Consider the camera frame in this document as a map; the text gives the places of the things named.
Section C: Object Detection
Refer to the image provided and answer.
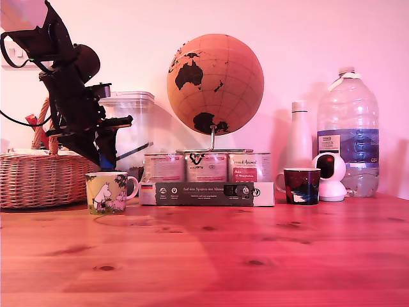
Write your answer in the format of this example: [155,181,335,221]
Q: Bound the black round-headed scoop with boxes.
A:
[115,142,154,161]

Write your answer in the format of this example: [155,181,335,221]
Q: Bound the clear plastic lidded container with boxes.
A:
[98,91,156,180]

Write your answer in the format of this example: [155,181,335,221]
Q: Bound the yellow cartoon mug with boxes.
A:
[84,171,139,216]

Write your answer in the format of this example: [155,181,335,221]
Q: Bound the white paper stack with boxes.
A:
[8,148,81,157]

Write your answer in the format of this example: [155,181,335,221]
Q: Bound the silver tin with label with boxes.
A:
[184,153,229,183]
[228,152,272,183]
[143,153,185,183]

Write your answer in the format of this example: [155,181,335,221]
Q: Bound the long grey cardboard box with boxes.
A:
[138,181,275,207]

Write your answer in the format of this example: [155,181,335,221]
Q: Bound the cork globe on stand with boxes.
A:
[166,33,265,154]

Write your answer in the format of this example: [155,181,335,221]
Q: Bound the white slim bottle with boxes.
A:
[284,100,314,175]

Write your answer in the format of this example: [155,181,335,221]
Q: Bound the dark patterned mug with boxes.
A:
[275,167,321,205]

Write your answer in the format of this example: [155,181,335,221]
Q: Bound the large clear water bottle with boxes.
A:
[316,66,380,198]

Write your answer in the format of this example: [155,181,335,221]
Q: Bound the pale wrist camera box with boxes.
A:
[85,82,112,100]

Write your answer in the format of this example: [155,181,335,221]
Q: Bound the wicker basket with handle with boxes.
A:
[0,97,100,209]

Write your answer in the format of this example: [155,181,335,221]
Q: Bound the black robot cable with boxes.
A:
[0,31,36,69]
[0,110,54,126]

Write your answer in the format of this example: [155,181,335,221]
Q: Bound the white wall light switch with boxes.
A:
[1,38,49,69]

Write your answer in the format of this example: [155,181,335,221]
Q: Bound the small white round camera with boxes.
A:
[311,152,348,202]

